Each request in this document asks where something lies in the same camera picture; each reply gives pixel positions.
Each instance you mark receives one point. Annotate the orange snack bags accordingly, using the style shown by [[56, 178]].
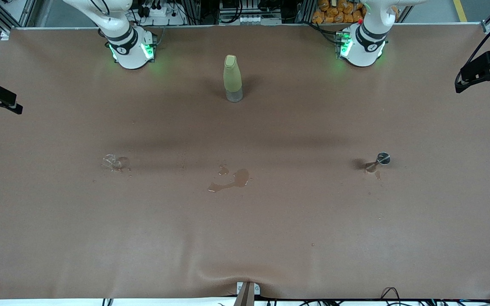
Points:
[[334, 15]]

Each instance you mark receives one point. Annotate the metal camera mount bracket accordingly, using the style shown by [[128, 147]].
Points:
[[245, 295]]

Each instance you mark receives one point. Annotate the brown liquid puddle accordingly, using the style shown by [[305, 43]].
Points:
[[241, 176]]

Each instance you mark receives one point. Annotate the small brown liquid drops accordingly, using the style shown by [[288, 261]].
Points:
[[377, 174]]

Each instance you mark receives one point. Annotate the clear glass measuring beaker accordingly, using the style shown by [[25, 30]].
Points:
[[115, 163]]

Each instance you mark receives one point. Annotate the green bottle with clear base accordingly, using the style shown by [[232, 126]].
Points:
[[232, 78]]

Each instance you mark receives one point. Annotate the white power strip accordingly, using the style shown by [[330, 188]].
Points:
[[160, 12]]

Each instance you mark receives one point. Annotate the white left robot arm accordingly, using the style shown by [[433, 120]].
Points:
[[364, 51]]

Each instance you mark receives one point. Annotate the brown table mat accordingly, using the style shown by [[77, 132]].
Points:
[[270, 238]]

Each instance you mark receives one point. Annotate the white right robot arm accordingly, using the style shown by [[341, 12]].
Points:
[[130, 55]]

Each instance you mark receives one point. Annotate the clear wine glass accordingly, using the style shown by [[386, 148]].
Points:
[[383, 158]]

